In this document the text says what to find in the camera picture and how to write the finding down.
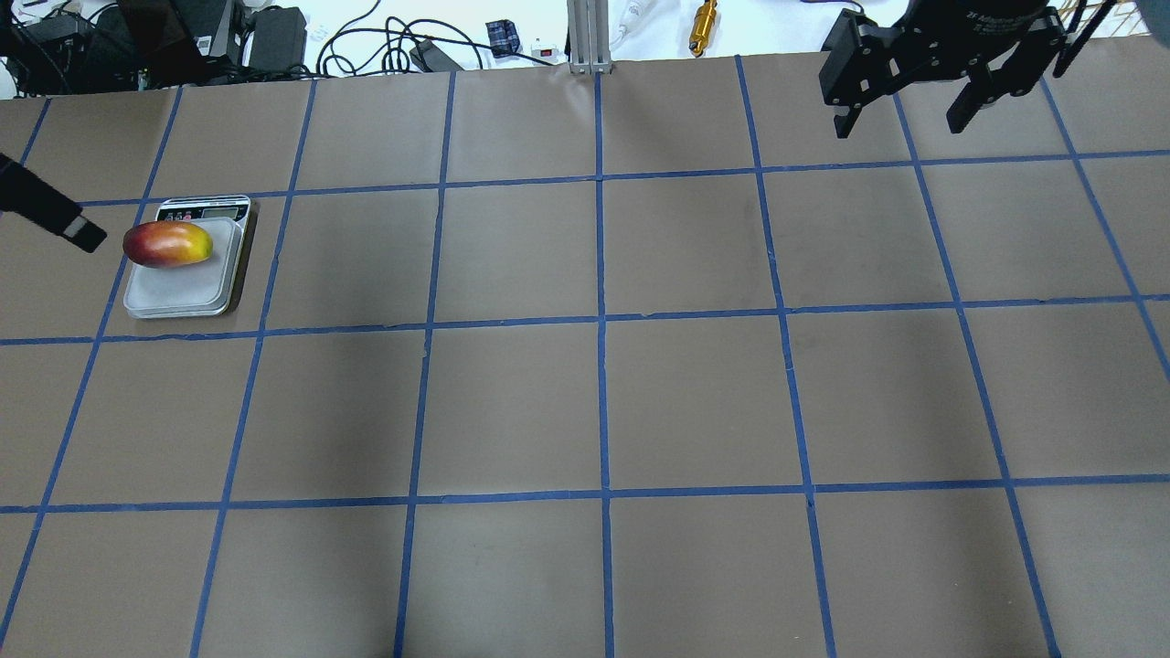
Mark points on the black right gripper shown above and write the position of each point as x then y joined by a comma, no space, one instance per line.
992,20

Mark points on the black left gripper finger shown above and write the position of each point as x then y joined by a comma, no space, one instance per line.
29,196

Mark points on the red yellow mango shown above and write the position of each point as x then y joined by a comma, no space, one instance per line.
167,244

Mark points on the silver digital kitchen scale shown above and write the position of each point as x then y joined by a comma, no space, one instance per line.
201,290

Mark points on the black power adapter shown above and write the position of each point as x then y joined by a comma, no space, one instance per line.
277,39

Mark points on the small blue black box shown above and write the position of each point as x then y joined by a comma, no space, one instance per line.
503,38

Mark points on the aluminium frame post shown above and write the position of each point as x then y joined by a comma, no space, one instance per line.
589,50

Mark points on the white red switch plug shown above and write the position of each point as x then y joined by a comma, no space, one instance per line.
545,51

